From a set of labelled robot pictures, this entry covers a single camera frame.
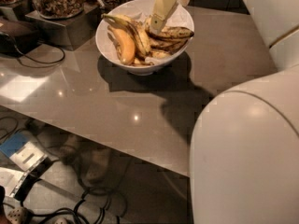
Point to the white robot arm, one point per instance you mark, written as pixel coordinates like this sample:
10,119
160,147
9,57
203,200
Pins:
244,157

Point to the blue and white box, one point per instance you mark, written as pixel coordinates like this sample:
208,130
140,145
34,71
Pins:
23,152

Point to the black device with cable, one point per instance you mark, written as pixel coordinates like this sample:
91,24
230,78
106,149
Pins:
17,38

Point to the dark spotted top banana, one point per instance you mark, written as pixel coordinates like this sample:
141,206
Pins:
168,32

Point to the yellow unspotted banana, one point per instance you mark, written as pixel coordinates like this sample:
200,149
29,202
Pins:
125,45

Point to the spotted lower bananas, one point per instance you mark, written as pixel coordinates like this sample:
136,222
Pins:
159,49

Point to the long spotted banana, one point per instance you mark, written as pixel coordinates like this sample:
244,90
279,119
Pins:
135,29

